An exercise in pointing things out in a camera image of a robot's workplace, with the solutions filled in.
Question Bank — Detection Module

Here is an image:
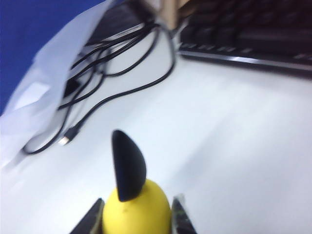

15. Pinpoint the black mechanical keyboard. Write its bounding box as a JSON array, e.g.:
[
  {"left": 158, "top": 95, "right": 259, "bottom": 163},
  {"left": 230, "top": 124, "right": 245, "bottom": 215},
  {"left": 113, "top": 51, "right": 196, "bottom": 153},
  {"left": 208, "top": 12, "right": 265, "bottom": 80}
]
[{"left": 177, "top": 0, "right": 312, "bottom": 79}]

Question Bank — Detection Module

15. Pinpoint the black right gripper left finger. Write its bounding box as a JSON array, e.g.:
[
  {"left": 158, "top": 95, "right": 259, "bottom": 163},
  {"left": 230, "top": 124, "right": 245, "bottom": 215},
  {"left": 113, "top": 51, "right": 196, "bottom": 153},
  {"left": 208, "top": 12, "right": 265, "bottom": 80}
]
[{"left": 70, "top": 198, "right": 106, "bottom": 234}]

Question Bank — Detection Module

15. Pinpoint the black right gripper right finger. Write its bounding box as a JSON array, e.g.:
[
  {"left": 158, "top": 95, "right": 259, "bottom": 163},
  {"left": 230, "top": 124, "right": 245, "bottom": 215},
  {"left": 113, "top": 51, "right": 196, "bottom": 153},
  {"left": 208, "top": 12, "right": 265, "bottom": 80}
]
[{"left": 171, "top": 194, "right": 198, "bottom": 234}]

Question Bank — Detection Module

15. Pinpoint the black USB cable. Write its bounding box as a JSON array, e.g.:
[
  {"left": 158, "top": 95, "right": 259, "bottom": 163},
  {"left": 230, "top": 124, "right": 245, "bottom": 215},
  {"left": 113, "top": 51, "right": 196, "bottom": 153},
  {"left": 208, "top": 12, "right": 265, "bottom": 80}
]
[{"left": 59, "top": 21, "right": 177, "bottom": 147}]

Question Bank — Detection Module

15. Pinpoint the black thin cable loop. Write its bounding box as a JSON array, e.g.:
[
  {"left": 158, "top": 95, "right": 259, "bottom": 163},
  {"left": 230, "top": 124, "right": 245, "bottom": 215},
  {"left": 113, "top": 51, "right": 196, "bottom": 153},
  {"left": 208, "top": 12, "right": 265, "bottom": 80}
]
[{"left": 22, "top": 23, "right": 161, "bottom": 156}]

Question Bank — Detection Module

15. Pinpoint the yellow black-eared doll figure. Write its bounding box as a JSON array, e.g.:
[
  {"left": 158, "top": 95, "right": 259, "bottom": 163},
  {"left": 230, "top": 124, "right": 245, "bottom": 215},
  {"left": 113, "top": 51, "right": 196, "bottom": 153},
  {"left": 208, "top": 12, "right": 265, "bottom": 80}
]
[{"left": 101, "top": 130, "right": 172, "bottom": 234}]

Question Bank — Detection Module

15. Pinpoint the beige desk calendar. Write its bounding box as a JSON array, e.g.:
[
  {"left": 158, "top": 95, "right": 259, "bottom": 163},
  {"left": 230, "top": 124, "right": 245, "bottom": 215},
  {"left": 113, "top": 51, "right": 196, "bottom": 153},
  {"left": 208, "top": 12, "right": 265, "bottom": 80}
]
[{"left": 146, "top": 0, "right": 195, "bottom": 30}]

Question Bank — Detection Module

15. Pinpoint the white plastic bag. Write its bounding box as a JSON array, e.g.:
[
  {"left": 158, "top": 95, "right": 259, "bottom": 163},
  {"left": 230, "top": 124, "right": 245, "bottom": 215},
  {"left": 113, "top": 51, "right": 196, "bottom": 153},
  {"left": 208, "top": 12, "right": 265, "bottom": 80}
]
[{"left": 0, "top": 0, "right": 118, "bottom": 169}]

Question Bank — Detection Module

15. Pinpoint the black laptop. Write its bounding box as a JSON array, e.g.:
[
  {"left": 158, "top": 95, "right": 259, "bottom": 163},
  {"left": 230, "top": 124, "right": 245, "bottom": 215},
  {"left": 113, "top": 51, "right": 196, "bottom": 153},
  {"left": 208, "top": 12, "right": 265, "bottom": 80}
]
[{"left": 82, "top": 4, "right": 147, "bottom": 47}]

